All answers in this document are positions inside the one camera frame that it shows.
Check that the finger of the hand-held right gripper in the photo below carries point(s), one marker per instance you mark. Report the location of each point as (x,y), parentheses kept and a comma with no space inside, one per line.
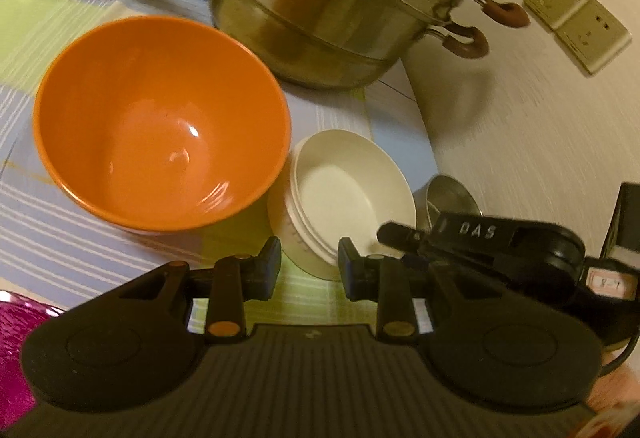
(450,238)

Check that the stainless steel steamer pot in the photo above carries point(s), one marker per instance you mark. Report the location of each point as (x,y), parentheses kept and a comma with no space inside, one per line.
(350,3)

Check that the small stainless steel bowl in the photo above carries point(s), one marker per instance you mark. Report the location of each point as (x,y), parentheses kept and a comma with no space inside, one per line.
(450,198)

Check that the orange plastic bowl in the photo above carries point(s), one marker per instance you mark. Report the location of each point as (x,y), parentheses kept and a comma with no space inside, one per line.
(160,118)

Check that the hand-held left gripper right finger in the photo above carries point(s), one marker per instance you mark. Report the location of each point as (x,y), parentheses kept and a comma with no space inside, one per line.
(348,270)

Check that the large pink glass plate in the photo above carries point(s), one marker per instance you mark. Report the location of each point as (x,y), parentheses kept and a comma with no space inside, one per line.
(20,358)

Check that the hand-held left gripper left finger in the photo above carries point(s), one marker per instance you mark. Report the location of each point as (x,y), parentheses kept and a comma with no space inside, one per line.
(271,268)

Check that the cream plastic bowl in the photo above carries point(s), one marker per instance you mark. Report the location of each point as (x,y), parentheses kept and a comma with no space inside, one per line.
(345,188)

